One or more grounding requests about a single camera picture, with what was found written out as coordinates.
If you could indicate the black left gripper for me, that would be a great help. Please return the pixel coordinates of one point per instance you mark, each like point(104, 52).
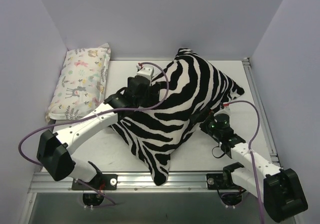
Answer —
point(146, 93)

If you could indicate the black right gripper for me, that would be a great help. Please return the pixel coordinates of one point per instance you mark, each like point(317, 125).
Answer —
point(204, 117)

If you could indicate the zebra pillowcase with grey lining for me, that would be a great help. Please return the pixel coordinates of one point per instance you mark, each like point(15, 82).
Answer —
point(189, 84)

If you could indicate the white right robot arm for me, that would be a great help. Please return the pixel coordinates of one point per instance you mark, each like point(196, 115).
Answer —
point(279, 190)

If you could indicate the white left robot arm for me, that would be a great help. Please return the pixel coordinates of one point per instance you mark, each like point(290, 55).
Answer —
point(56, 149)

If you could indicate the floral animal print pillow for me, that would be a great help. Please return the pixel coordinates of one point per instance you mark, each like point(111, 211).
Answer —
point(81, 85)

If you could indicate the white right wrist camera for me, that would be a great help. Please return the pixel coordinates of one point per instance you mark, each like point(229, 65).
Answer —
point(226, 108)

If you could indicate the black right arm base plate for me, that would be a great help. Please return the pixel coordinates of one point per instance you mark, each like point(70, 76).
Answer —
point(216, 181)

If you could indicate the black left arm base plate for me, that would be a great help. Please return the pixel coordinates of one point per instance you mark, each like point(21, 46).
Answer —
point(104, 182)

